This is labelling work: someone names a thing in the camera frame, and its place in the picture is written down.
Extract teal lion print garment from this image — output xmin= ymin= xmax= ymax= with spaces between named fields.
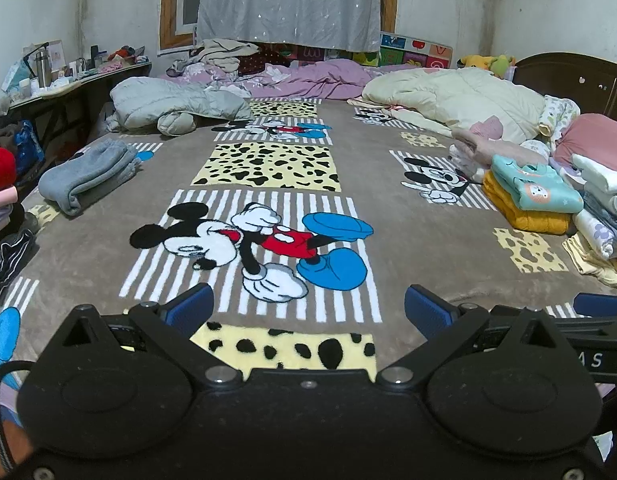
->
xmin=491 ymin=155 xmax=584 ymax=214

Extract stack of folded light clothes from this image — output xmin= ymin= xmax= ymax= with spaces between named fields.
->
xmin=562 ymin=154 xmax=617 ymax=289

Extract beige crumpled clothes pile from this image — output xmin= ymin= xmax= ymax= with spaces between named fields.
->
xmin=166 ymin=38 xmax=260 ymax=77

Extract folded mustard yellow garment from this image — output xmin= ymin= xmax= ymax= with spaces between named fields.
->
xmin=482 ymin=170 xmax=571 ymax=235

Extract Mickey Mouse print blanket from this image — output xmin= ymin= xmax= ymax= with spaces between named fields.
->
xmin=0 ymin=103 xmax=608 ymax=368

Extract pink pillow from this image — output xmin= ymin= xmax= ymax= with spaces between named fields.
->
xmin=553 ymin=114 xmax=617 ymax=171

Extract folded grey sweatpants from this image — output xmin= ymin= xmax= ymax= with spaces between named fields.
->
xmin=38 ymin=140 xmax=141 ymax=217

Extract folded beige pink garment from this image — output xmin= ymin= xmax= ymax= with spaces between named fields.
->
xmin=449 ymin=116 xmax=550 ymax=184

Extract black striped garment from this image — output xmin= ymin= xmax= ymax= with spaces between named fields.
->
xmin=0 ymin=229 xmax=37 ymax=297

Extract grey puffer jacket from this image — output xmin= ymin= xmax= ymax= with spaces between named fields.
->
xmin=106 ymin=77 xmax=253 ymax=136

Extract dark wooden headboard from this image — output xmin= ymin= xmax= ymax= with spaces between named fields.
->
xmin=513 ymin=52 xmax=617 ymax=122

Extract cream puffer quilt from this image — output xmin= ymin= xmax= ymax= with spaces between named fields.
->
xmin=363 ymin=67 xmax=545 ymax=144

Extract dark side table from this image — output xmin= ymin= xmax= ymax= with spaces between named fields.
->
xmin=4 ymin=62 xmax=152 ymax=155

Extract red garment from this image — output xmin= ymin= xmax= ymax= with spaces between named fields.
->
xmin=0 ymin=147 xmax=17 ymax=191

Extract purple floral duvet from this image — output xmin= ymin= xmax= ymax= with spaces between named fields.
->
xmin=161 ymin=58 xmax=415 ymax=101

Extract yellow plush toy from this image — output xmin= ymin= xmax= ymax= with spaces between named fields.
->
xmin=457 ymin=54 xmax=517 ymax=79

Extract colourful foam play mat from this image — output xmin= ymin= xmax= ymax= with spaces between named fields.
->
xmin=337 ymin=32 xmax=455 ymax=71

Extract steel thermos bottle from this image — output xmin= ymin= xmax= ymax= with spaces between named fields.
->
xmin=34 ymin=47 xmax=52 ymax=88

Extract grey star curtain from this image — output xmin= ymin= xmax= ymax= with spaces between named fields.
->
xmin=196 ymin=0 xmax=381 ymax=52

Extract wooden window frame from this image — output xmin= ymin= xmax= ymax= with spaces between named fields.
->
xmin=159 ymin=0 xmax=398 ymax=54

